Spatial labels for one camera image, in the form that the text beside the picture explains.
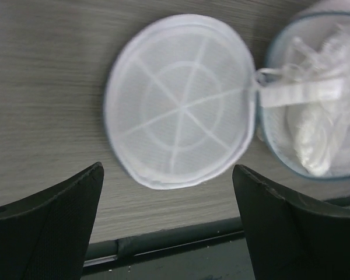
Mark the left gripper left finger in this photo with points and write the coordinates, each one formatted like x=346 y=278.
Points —
x=46 y=235

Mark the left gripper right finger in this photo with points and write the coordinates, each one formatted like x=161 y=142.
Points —
x=290 y=235

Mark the white mesh laundry bag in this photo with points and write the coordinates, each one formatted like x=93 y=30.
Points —
x=184 y=97

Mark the white bra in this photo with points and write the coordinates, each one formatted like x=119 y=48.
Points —
x=320 y=126

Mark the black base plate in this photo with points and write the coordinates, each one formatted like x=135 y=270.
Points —
x=214 y=250

